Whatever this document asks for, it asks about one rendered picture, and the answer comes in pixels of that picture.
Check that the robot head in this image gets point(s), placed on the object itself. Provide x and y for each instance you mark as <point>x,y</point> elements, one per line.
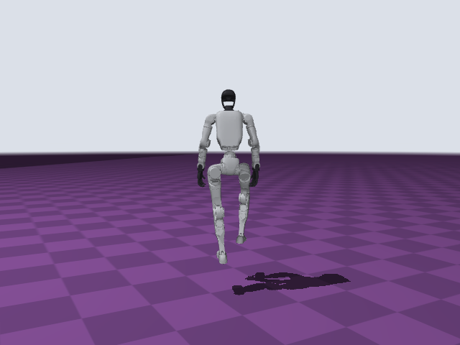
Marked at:
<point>228,95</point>

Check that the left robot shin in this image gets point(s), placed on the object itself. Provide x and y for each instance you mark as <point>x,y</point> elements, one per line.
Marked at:
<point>219,230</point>

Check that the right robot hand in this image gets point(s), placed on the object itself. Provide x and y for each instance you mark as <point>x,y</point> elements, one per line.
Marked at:
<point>254,176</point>

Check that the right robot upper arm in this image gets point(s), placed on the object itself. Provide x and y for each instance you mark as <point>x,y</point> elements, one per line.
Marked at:
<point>248,120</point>

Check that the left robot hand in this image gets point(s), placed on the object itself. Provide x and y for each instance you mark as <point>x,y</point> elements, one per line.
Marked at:
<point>200,176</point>

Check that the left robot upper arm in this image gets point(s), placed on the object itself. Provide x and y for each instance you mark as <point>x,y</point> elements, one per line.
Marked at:
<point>210,120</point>

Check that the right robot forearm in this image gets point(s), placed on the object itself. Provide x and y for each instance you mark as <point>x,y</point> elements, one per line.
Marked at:
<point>255,156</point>

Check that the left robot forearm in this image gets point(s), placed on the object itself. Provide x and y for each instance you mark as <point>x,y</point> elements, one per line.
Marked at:
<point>202,156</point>

